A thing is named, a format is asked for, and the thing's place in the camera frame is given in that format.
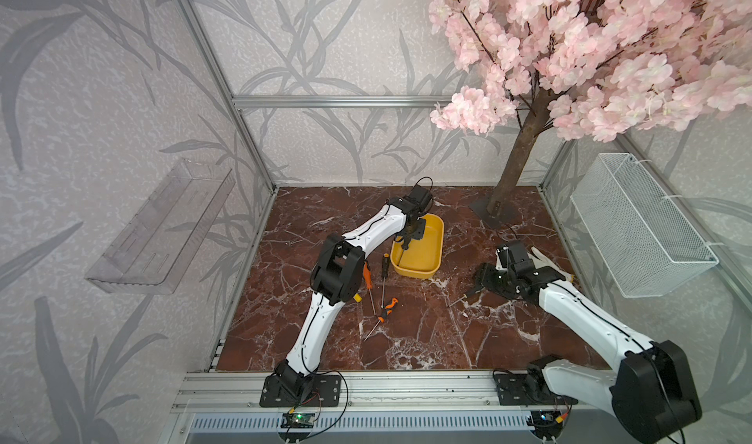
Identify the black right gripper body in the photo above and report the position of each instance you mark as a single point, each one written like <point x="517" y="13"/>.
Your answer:
<point x="495" y="281"/>

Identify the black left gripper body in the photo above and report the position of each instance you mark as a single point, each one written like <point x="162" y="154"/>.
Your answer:
<point x="417" y="233"/>

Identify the orange handled screwdriver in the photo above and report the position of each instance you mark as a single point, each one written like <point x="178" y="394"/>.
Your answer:
<point x="367" y="275"/>

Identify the orange black screwdriver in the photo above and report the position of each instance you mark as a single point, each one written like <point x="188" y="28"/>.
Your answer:
<point x="382" y="317"/>

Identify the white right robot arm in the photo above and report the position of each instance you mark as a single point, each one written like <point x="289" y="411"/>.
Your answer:
<point x="646" y="385"/>

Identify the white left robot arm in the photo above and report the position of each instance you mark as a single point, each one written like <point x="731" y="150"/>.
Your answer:
<point x="336" y="280"/>

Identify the yellow plastic storage box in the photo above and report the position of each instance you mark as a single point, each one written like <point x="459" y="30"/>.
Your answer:
<point x="423" y="257"/>

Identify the white cotton work glove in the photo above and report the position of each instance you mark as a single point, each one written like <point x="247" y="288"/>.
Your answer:
<point x="539" y="260"/>

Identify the artificial cherry blossom tree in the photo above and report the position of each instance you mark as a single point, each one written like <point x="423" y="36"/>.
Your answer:
<point x="591" y="68"/>

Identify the left green circuit board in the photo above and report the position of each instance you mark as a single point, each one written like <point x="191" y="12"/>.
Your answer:
<point x="298" y="421"/>

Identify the dark metal tree base plate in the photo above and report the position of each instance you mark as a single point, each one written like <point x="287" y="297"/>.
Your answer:
<point x="505" y="214"/>

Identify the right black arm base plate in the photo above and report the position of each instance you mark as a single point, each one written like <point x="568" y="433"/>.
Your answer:
<point x="526" y="389"/>

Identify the white wire mesh basket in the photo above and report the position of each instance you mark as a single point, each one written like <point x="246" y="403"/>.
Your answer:
<point x="646" y="242"/>

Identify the right circuit board with wires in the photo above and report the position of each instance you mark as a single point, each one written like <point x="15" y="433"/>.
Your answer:
<point x="547" y="422"/>

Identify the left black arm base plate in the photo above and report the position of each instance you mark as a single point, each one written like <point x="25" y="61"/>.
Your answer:
<point x="315" y="390"/>

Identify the clear acrylic wall shelf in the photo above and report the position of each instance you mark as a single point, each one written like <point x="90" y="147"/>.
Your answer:
<point x="155" y="249"/>

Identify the aluminium front rail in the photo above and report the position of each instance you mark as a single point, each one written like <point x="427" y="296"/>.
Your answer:
<point x="441" y="390"/>

